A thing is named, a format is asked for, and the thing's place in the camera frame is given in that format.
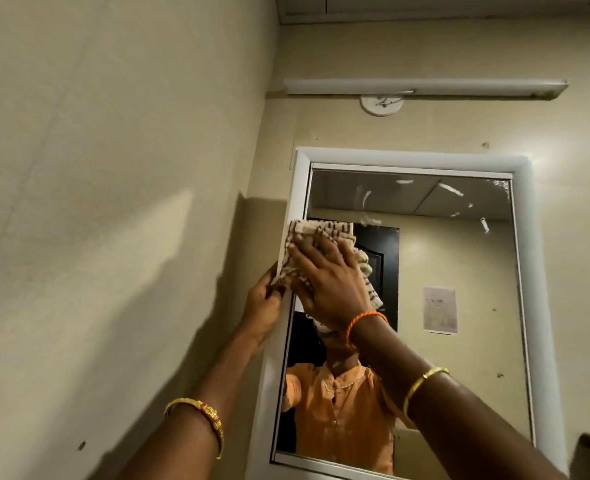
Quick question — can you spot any orange thread bracelet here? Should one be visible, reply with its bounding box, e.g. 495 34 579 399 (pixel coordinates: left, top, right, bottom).
344 311 389 349

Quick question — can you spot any white framed mirror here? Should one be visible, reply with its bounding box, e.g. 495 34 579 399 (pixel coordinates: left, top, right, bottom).
244 146 571 480

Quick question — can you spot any person's left hand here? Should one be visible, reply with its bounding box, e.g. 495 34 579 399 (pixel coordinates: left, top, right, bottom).
238 264 288 345

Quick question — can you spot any person's right forearm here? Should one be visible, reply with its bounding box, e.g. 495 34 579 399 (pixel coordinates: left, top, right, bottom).
349 317 569 480

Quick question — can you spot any plain gold bangle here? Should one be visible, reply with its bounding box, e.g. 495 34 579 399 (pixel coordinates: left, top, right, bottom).
402 367 451 416

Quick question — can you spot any gold bangle with red stones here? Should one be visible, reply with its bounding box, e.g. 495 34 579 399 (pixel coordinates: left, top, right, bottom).
164 397 226 461

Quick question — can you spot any person's right hand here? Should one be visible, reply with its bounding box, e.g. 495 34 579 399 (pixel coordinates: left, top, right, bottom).
287 232 376 336

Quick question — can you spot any person's left forearm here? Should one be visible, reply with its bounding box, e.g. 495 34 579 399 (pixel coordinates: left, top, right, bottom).
117 329 264 480

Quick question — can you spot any white tube light fixture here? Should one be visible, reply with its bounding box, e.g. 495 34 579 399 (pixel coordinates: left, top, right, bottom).
282 78 570 101

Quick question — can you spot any round white wall rose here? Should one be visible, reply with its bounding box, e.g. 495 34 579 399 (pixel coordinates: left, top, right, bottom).
359 94 405 117

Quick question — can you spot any checked cleaning cloth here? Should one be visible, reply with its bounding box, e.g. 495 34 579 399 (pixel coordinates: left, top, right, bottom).
272 219 383 311

